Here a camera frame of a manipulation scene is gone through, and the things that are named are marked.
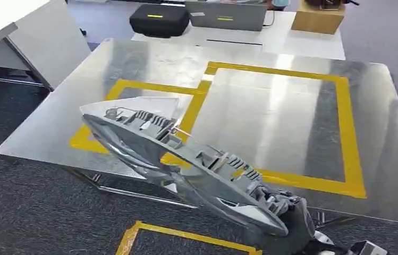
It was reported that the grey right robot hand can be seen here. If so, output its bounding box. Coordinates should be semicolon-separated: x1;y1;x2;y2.
250;185;317;255

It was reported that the silver plastic wheel hubcap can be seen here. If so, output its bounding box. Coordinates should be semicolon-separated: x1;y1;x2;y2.
79;97;289;237

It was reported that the large yellow tape square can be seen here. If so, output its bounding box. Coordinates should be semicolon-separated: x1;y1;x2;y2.
204;61;367;200

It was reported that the steel bench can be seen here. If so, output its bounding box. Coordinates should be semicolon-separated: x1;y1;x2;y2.
0;38;398;228

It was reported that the small yellow tape square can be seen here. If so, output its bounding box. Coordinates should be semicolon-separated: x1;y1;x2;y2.
69;79;213;167

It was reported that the white table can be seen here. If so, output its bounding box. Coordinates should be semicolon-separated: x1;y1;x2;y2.
131;10;346;61

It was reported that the cardboard box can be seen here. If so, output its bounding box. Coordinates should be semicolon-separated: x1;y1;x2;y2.
291;0;346;35

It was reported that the grey hard case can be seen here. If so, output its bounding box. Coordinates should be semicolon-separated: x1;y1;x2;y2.
184;1;268;32

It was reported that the black hard case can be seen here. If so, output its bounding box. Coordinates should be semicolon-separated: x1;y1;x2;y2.
129;3;190;39

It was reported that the white desk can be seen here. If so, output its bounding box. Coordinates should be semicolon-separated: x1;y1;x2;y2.
0;0;92;92

